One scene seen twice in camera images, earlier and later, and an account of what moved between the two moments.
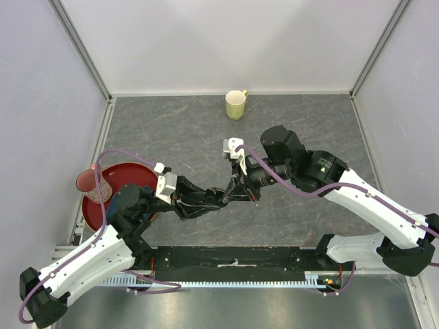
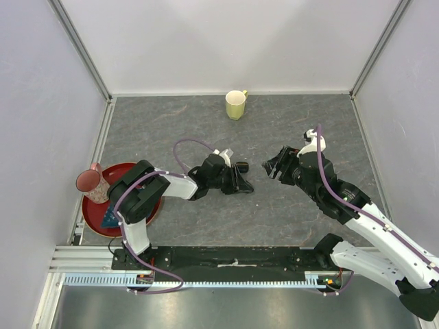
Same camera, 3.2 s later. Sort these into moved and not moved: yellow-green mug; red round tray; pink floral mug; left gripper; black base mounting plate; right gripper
Moved: left gripper; right gripper
Not moved: red round tray; black base mounting plate; yellow-green mug; pink floral mug
